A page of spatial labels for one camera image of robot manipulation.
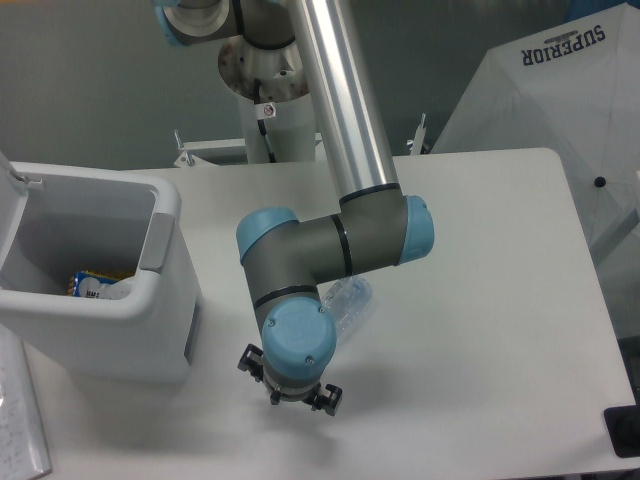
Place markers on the clear crushed plastic bottle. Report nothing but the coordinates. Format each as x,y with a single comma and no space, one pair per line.
347,300

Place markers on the white open trash can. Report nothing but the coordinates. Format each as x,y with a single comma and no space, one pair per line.
57,220

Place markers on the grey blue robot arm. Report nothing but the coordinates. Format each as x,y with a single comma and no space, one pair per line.
275,52

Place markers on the white superior umbrella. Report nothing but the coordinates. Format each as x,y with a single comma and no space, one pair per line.
573,89

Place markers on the white metal base bracket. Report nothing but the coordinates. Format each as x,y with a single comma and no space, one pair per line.
235,152

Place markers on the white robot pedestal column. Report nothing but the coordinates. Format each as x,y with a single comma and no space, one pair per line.
279,132

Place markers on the blue yellow snack wrapper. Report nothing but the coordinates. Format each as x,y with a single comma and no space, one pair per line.
96,284

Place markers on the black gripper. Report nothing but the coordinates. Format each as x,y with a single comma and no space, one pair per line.
325,398

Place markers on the black device at edge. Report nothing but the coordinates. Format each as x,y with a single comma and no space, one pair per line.
623,427

